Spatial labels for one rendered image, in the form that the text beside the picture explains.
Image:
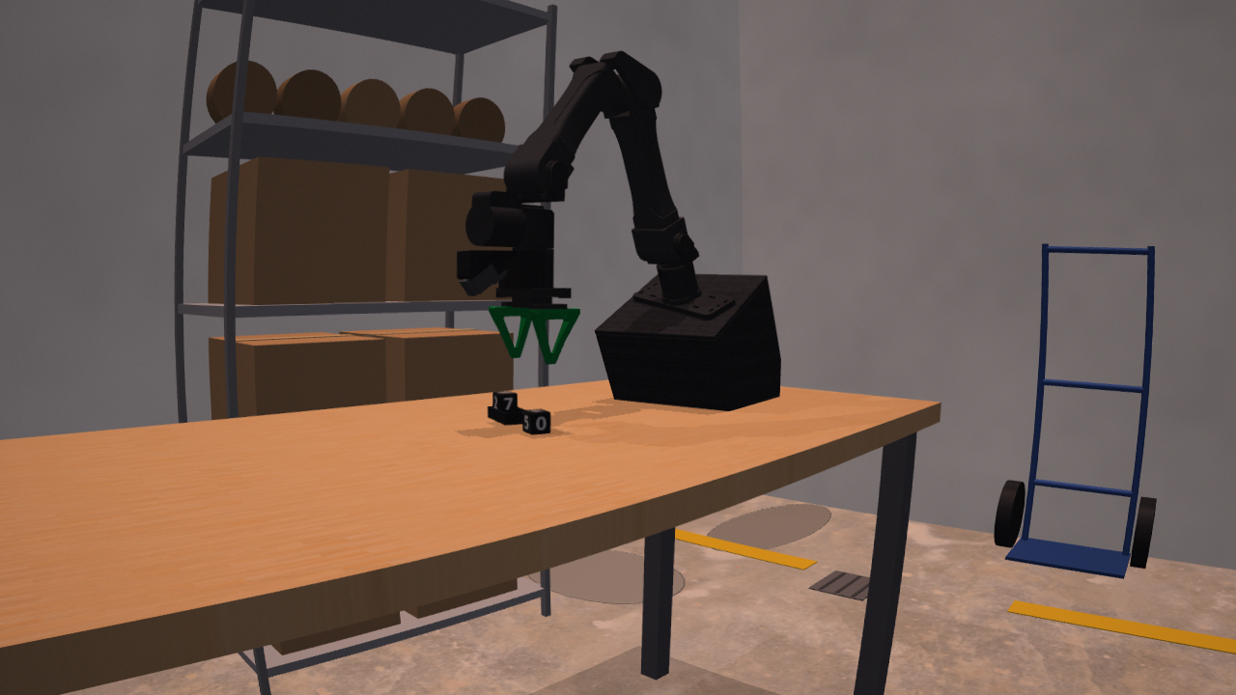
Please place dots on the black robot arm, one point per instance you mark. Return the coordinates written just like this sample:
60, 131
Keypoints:
659, 234

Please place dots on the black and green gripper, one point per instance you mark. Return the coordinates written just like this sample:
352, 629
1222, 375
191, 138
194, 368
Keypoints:
524, 305

